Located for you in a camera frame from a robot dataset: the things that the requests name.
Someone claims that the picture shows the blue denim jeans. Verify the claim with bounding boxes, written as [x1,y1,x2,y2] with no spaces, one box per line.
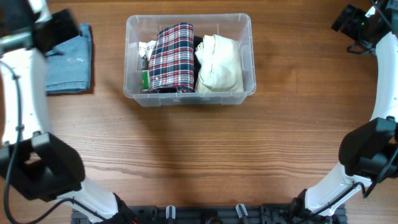
[45,22,93,94]

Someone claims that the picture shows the white printed t-shirt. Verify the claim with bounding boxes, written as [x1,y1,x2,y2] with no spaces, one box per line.
[139,40,156,91]

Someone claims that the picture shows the clear plastic storage bin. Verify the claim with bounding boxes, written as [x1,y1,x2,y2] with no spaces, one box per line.
[123,13,257,107]

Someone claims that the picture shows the red plaid shirt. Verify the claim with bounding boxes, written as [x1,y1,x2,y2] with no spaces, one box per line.
[149,22,194,93]

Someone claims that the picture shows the cream cloth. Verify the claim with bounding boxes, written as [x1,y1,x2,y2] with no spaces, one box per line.
[195,34,244,93]

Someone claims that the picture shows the black garment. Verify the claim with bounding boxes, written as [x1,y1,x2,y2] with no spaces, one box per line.
[193,36,203,91]

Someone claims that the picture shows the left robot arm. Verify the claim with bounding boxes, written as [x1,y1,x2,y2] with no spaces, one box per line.
[1,0,139,223]

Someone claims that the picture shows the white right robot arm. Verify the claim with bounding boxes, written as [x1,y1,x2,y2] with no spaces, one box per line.
[287,0,397,223]

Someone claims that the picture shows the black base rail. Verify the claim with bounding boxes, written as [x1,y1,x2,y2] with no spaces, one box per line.
[70,203,348,224]

